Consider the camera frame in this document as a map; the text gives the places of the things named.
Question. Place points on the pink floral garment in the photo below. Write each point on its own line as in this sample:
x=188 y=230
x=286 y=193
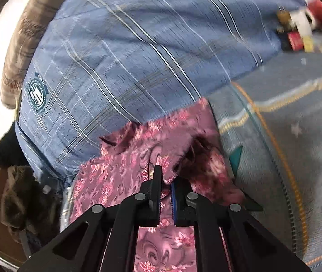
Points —
x=121 y=161

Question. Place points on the dark brown fuzzy cloth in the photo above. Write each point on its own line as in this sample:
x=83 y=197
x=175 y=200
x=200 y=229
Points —
x=22 y=198

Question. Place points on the blue plaid pillow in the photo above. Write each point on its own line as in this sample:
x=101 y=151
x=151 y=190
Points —
x=138 y=48

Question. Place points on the white container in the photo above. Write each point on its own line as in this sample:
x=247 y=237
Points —
x=301 y=21

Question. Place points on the grey star print bedsheet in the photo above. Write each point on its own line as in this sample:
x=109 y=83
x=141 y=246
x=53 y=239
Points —
x=299 y=158

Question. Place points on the black cloth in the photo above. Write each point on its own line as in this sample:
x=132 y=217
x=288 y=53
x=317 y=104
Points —
x=10 y=147

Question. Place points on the beige striped pillow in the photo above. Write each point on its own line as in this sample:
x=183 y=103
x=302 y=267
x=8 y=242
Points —
x=27 y=34

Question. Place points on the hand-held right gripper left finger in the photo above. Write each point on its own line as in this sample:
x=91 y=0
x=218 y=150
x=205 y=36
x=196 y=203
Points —
x=155 y=192

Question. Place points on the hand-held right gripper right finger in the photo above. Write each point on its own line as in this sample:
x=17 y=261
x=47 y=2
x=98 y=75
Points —
x=174 y=201

